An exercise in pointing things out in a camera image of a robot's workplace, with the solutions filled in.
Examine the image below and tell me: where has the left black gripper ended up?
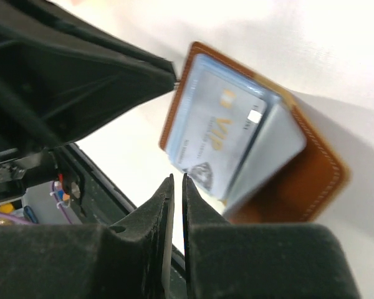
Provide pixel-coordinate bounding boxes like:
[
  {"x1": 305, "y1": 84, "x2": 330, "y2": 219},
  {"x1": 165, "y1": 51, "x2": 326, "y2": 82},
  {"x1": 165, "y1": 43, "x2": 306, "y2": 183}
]
[{"x1": 0, "y1": 1, "x2": 176, "y2": 222}]

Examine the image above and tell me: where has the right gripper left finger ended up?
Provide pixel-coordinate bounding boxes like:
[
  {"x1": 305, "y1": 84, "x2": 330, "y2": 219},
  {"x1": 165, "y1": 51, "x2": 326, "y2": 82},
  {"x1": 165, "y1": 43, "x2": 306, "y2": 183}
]
[{"x1": 0, "y1": 177, "x2": 175, "y2": 298}]

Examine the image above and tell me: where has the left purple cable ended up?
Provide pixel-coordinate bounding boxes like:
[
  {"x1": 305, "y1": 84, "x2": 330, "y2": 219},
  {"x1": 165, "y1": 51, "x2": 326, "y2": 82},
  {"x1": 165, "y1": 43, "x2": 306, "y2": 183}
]
[{"x1": 0, "y1": 180, "x2": 75, "y2": 225}]

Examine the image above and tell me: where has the brown leather card holder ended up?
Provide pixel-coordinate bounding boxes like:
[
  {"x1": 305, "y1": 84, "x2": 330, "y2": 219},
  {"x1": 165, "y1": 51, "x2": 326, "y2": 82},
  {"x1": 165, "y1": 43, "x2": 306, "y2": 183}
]
[{"x1": 159, "y1": 42, "x2": 350, "y2": 223}]

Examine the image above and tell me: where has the silver VIP credit card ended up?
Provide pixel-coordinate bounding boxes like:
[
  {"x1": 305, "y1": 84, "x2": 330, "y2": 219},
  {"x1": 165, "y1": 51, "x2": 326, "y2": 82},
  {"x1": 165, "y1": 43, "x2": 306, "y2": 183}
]
[{"x1": 171, "y1": 68, "x2": 267, "y2": 199}]

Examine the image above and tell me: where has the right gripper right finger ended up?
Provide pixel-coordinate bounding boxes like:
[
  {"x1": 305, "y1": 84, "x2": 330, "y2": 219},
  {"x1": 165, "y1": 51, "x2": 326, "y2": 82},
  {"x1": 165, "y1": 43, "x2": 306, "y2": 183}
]
[{"x1": 182, "y1": 176, "x2": 360, "y2": 298}]

